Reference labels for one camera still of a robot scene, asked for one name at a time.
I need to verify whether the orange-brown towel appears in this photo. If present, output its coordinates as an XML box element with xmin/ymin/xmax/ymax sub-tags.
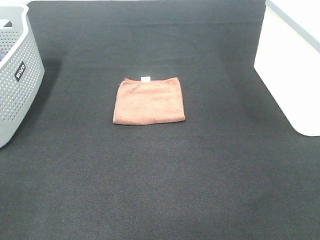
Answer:
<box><xmin>112</xmin><ymin>77</ymin><xmax>186</xmax><ymax>126</ymax></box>

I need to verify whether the black fabric table mat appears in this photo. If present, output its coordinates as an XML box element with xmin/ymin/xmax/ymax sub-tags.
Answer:
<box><xmin>0</xmin><ymin>0</ymin><xmax>320</xmax><ymax>240</ymax></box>

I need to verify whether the white plastic storage bin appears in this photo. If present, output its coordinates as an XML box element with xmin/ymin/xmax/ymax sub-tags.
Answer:
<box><xmin>253</xmin><ymin>0</ymin><xmax>320</xmax><ymax>137</ymax></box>

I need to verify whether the grey perforated laundry basket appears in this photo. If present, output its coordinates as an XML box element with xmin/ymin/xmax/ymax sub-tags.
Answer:
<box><xmin>0</xmin><ymin>3</ymin><xmax>45</xmax><ymax>147</ymax></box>

